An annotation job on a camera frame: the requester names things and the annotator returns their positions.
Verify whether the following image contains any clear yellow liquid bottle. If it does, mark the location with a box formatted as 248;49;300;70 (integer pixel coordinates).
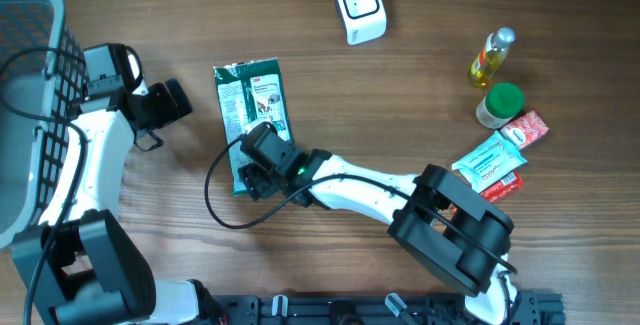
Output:
468;27;516;88

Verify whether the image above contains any grey plastic basket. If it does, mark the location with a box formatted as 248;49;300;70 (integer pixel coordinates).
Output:
1;0;88;249

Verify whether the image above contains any green gloves package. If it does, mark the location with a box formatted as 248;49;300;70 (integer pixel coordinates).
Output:
212;57;296;197

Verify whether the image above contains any white barcode scanner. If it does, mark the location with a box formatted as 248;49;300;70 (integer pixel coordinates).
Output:
335;0;387;46

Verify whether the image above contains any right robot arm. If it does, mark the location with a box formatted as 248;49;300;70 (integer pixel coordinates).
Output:
238;122;517;324

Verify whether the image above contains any red white small carton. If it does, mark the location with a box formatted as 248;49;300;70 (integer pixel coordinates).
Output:
500;110;549;150

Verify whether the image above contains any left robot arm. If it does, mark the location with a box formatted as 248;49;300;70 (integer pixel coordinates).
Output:
11;79;228;324

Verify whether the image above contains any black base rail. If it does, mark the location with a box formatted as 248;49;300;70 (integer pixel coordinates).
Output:
215;291;567;325

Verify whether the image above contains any teal snack wrapper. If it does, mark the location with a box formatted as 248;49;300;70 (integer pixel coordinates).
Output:
451;131;527;192

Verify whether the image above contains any green lid jar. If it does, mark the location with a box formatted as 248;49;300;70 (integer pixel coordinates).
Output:
476;83;525;129

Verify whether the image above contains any red stick sachet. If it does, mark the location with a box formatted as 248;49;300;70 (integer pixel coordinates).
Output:
480;171;523;204

